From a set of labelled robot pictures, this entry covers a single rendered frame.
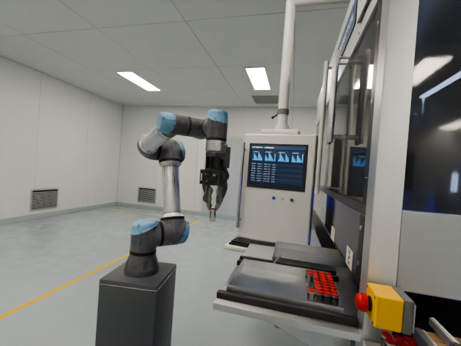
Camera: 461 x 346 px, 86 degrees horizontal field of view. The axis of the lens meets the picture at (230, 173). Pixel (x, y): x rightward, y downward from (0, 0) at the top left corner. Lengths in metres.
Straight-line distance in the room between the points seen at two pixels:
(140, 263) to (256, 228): 0.87
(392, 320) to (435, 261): 0.18
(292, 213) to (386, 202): 1.04
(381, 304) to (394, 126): 0.41
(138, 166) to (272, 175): 6.21
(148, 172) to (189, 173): 1.27
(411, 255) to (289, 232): 1.06
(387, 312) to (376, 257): 0.13
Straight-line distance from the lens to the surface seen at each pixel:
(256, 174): 1.73
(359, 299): 0.69
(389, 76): 0.76
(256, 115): 6.49
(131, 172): 7.74
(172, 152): 1.28
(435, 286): 0.80
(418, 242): 0.76
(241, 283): 0.95
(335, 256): 1.41
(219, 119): 0.88
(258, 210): 1.75
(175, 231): 1.21
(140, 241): 1.17
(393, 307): 0.69
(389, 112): 0.74
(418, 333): 0.81
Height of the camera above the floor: 1.28
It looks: 1 degrees down
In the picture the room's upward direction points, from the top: 4 degrees clockwise
